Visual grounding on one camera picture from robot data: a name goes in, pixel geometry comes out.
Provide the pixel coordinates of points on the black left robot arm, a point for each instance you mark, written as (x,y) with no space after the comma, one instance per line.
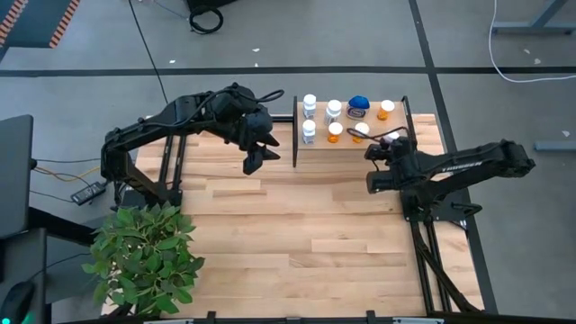
(139,135)

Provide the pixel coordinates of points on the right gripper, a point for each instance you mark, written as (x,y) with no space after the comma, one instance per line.
(405,162)

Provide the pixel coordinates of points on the black table edge frame bar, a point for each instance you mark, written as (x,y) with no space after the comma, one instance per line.
(495,317)

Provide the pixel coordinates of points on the black object on floor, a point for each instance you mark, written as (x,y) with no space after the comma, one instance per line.
(211,2)

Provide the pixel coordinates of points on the orange pill bottle white cap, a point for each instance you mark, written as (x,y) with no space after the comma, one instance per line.
(361,130)
(335,131)
(386,108)

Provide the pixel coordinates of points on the blue lidded jar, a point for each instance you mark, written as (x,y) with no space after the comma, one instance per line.
(358,105)

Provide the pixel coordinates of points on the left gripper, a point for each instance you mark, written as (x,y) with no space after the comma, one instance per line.
(243,119)

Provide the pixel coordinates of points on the black computer mouse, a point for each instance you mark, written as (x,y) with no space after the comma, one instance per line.
(15,301)

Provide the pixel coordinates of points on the dark flat monitor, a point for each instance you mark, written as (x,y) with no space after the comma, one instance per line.
(15,180)

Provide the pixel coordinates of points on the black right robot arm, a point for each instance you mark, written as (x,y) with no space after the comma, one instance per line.
(472,164)

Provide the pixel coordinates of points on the wooden shelf black metal frame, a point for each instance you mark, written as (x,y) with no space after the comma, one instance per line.
(324,146)

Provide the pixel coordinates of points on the black power adapter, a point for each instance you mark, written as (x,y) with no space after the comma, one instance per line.
(87,193)

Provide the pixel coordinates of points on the grey metal foot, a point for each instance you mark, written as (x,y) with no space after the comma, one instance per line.
(555,146)

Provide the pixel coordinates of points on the dark mat with hazard stripes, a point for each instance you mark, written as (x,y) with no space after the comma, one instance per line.
(36,22)

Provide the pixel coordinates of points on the pink medicine bottle white cap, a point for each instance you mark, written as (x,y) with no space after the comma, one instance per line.
(390,136)

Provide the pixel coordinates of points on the green potted plant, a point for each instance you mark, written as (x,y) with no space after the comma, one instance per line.
(144,256)

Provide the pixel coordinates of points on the grey table leg frame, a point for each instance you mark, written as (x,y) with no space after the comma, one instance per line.
(531,28)

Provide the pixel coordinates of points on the dark side desk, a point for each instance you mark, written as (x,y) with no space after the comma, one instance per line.
(27,261)

